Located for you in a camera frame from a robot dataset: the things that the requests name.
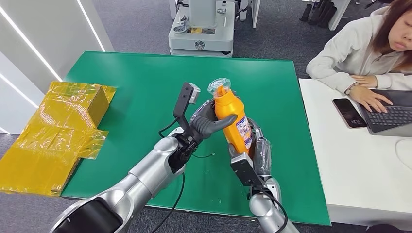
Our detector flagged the person's right hand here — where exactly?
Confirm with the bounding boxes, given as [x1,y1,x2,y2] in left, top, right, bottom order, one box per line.
[349,85,394,113]

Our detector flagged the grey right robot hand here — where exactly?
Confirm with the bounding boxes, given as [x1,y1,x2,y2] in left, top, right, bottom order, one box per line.
[227,117,274,178]

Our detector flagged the person's left hand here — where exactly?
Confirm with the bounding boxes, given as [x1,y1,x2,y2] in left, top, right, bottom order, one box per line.
[350,74,379,89]

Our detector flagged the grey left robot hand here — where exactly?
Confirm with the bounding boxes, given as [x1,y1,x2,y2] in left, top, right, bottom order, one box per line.
[189,99,239,145]

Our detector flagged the orange plastic bottle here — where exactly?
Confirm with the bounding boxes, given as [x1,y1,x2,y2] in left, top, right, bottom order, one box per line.
[207,77,254,156]

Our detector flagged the black smartphone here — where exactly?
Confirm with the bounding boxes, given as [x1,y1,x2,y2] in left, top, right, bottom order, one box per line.
[332,98,368,129]

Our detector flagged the dark grey laptop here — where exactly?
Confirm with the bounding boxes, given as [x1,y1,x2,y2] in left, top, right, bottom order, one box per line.
[356,89,412,138]

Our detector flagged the person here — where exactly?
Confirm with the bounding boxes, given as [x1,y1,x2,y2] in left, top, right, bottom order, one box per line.
[306,0,412,113]

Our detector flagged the white round object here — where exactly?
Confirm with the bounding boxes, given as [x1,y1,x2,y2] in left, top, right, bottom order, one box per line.
[395,139,412,171]

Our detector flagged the white desk leg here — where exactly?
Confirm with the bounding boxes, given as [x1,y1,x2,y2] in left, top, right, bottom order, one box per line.
[328,0,351,31]

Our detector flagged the white desk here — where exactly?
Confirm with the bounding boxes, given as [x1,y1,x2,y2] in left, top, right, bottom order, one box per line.
[298,78,412,231]

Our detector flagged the green table mat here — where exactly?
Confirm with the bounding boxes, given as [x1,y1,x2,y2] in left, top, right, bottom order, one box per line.
[60,51,331,226]

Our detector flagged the black shoes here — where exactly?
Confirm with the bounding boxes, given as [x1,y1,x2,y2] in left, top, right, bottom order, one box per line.
[299,0,338,29]

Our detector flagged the white panel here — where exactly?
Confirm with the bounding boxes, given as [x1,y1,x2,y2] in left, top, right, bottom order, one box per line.
[251,0,262,29]

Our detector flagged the yellow tape-wrapped cardboard box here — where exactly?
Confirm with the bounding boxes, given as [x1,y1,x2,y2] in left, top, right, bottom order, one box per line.
[0,81,117,197]

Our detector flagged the beaded bracelet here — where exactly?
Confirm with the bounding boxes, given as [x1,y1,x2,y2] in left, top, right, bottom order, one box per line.
[345,82,360,95]

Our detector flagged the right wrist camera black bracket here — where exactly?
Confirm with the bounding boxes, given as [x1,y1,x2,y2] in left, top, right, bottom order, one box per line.
[229,152,264,188]

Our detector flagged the wrist camera black bracket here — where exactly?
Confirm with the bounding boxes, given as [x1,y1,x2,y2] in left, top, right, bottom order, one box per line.
[229,152,264,188]
[173,82,201,131]

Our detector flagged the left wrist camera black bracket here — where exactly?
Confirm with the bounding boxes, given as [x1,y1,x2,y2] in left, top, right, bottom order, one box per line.
[173,82,201,131]

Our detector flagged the black left wrist cable loop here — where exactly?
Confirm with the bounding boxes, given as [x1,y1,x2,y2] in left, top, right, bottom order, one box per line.
[158,117,179,139]

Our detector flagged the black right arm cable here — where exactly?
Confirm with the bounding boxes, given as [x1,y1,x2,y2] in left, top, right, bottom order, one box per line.
[254,186,289,233]

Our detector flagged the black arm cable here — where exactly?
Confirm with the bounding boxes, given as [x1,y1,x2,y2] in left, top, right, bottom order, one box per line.
[254,186,289,233]
[150,172,186,233]

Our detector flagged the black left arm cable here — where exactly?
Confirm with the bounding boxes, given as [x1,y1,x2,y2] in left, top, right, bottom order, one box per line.
[150,172,186,233]

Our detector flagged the white wall light strip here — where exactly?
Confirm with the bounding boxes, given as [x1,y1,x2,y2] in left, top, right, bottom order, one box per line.
[76,0,106,52]
[0,72,39,109]
[0,5,63,82]

